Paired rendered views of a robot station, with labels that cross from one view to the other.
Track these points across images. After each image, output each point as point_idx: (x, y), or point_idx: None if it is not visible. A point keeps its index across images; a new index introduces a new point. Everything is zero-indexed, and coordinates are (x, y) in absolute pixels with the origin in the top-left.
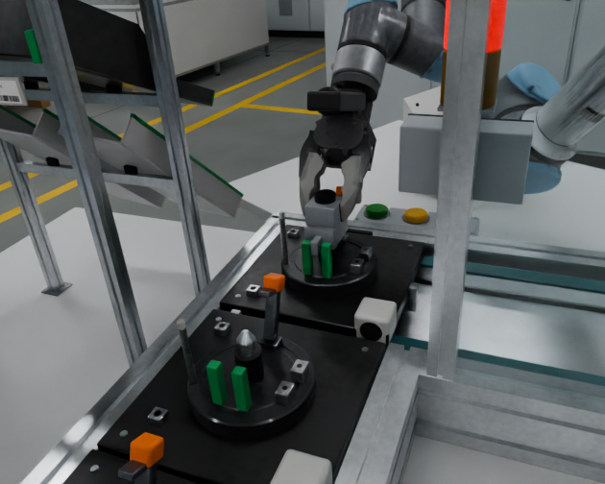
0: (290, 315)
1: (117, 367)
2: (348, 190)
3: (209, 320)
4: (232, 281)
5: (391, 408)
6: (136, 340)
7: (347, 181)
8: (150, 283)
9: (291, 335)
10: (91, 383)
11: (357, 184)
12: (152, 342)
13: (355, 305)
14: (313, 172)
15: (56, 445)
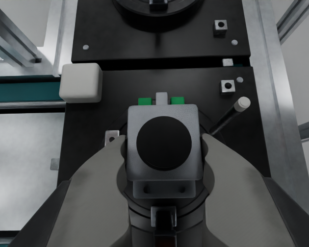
0: (169, 69)
1: (306, 66)
2: (105, 160)
3: (242, 38)
4: (268, 114)
5: (60, 12)
6: (289, 10)
7: (107, 178)
8: None
9: (155, 44)
10: None
11: (75, 173)
12: (305, 99)
13: (109, 102)
14: (227, 189)
15: (282, 5)
